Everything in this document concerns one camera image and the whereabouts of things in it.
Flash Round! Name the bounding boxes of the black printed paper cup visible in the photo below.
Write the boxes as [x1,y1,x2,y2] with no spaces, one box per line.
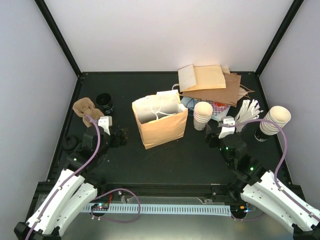
[95,93,114,116]

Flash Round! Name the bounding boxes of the orange paper bag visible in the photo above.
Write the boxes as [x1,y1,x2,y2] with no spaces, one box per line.
[171,64,226,93]
[132,89,188,150]

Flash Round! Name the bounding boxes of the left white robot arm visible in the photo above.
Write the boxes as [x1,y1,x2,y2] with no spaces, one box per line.
[14,125,128,240]

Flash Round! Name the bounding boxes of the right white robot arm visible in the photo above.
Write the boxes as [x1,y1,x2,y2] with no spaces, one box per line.
[205,125,320,240]

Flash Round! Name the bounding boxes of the white paper cup stack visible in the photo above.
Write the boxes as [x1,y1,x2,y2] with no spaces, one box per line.
[193,101,213,131]

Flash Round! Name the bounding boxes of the brown kraft paper bag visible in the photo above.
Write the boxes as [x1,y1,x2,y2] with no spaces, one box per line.
[182,73,253,107]

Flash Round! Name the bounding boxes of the brown pulp cup carrier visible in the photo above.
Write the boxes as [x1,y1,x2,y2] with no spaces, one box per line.
[72,97,105,128]

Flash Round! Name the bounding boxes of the left black lid stack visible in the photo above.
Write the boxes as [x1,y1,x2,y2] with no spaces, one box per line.
[61,135,79,152]

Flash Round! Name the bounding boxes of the small circuit board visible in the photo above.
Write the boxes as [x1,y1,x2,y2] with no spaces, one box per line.
[91,203,109,211]

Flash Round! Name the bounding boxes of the tilted paper cup stack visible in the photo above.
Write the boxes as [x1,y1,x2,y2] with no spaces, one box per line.
[254,105,292,142]

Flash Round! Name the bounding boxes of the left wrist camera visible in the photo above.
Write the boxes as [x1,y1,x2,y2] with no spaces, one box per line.
[97,116,113,136]

